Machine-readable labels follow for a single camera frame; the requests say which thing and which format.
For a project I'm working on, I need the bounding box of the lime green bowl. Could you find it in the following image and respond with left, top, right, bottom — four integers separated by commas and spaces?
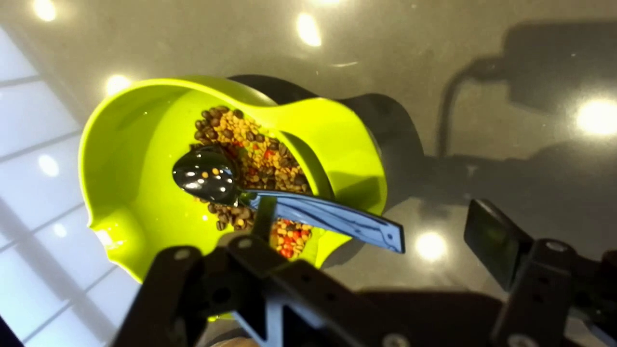
75, 75, 391, 285

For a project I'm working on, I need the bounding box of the black spoon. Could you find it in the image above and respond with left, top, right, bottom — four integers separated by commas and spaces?
172, 142, 407, 256

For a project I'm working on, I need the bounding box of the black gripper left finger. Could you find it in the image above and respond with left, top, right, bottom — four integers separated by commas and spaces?
112, 194, 413, 347

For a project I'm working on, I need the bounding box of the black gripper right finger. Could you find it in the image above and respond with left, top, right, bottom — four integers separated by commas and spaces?
463, 196, 617, 347

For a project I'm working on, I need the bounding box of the brown bean grain mix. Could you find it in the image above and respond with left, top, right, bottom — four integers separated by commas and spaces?
191, 103, 316, 262

